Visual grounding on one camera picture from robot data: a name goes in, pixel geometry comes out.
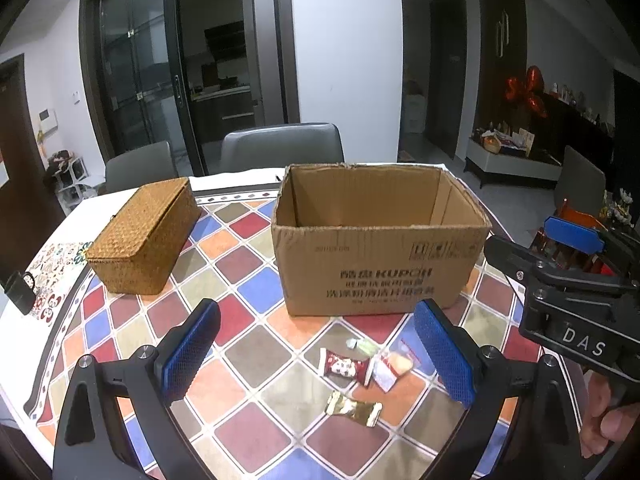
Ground clear bread snack packet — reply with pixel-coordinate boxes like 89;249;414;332
365;351;416;392

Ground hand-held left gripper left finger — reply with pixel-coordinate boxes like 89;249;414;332
52;298;222;480

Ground wide grey dining chair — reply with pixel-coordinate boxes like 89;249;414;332
220;122;346;173

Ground cardboard box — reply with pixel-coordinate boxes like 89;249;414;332
271;162;493;317

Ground flower bouquet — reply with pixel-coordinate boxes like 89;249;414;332
602;189;633;226

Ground low white cabinet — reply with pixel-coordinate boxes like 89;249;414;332
465;132;563;188

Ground red foil balloons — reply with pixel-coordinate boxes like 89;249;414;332
504;66;548;120

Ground brown wooden door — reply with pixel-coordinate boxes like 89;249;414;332
0;55;66;281

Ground colourful diamond patterned tablecloth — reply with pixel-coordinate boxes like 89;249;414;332
25;187;591;480

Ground green candy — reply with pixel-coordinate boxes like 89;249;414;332
346;337;379;356

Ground red white snack packet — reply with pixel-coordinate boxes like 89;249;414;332
320;349;373;382

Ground dark hallway door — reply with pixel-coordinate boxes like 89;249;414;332
427;0;467;161

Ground white hallway cabinet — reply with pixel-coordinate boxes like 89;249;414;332
404;94;426;133

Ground narrow grey dining chair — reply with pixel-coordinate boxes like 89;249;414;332
105;141;176;194

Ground sliding glass door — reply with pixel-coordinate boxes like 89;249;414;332
80;0;206;176

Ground small black pouch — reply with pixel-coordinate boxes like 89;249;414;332
2;270;37;316

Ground wooden child chair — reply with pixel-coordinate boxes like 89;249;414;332
530;200;616;271

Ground grey chair with black legs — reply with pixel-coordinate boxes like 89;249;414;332
554;146;607;216

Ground gold snack packet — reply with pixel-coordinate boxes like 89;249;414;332
326;391;383;428

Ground white shelf unit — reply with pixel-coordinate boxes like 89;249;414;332
45;152;98;211

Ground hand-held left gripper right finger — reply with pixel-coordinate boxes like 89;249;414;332
413;298;583;480

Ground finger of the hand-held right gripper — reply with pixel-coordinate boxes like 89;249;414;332
544;216;640;286
483;234;556;291

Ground dark sideboard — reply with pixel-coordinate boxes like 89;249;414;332
535;92;616;161

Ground woven wicker box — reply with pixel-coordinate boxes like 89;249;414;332
85;176;202;295

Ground black range hood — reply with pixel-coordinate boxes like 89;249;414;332
204;22;246;56

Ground person's right hand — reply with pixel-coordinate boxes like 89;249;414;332
579;371;640;458

